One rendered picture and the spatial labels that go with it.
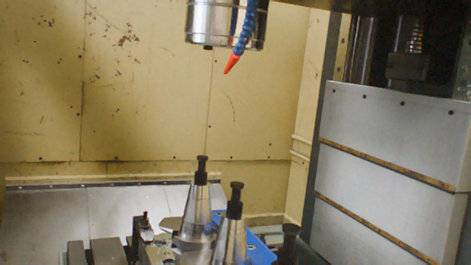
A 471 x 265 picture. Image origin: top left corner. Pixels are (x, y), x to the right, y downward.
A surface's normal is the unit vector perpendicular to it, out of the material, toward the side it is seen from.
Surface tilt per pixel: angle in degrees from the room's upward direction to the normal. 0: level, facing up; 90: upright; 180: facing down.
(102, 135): 90
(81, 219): 25
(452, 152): 90
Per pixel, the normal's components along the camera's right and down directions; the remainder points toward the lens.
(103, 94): 0.41, 0.20
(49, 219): 0.26, -0.82
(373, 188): -0.90, -0.02
